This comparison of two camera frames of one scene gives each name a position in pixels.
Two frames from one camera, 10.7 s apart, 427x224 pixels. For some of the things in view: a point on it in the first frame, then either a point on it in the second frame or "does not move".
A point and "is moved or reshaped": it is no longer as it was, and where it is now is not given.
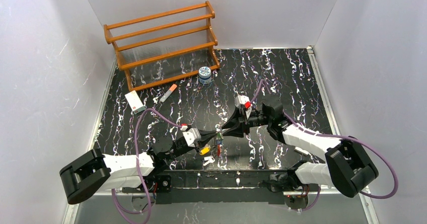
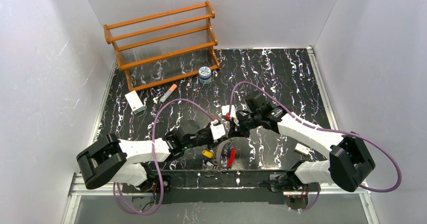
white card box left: (134, 102) does not move
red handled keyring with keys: (217, 153) is moved or reshaped
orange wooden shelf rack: (165, 47) does not move
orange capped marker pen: (168, 93) does not move
